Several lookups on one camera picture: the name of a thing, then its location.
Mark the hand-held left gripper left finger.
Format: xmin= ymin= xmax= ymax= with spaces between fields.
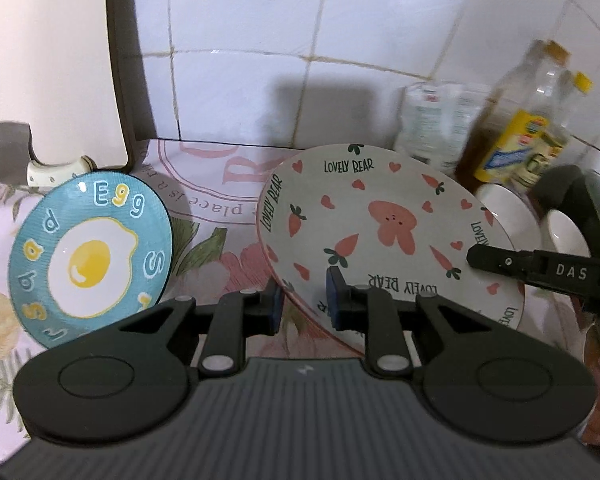
xmin=119 ymin=277 xmax=285 ymax=379

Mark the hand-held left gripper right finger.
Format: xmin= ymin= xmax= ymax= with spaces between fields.
xmin=326 ymin=266 xmax=493 ymax=379

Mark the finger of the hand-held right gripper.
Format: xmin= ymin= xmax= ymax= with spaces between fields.
xmin=466 ymin=242 xmax=600 ymax=312

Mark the large white bowl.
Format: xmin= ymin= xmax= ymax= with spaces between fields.
xmin=475 ymin=182 xmax=542 ymax=257

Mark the white plate with bunny print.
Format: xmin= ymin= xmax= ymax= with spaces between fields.
xmin=256 ymin=144 xmax=526 ymax=356

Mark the blue plate with egg print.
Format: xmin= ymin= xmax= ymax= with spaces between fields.
xmin=8 ymin=171 xmax=172 ymax=350

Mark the small white bowl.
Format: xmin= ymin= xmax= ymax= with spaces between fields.
xmin=545 ymin=209 xmax=592 ymax=261

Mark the oil bottle with yellow label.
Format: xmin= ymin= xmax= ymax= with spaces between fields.
xmin=472 ymin=39 xmax=572 ymax=187

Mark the floral tablecloth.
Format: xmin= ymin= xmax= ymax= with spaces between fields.
xmin=0 ymin=137 xmax=600 ymax=463

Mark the clear bottle with yellow cap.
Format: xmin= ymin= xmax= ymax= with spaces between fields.
xmin=515 ymin=72 xmax=595 ymax=187

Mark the white salt bag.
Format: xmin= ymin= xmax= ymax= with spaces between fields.
xmin=394 ymin=82 xmax=487 ymax=177

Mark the white appliance with dark trim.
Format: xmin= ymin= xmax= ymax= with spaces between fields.
xmin=0 ymin=0 xmax=157 ymax=172

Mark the knife with cream handle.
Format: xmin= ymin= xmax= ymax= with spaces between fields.
xmin=0 ymin=121 xmax=99 ymax=194

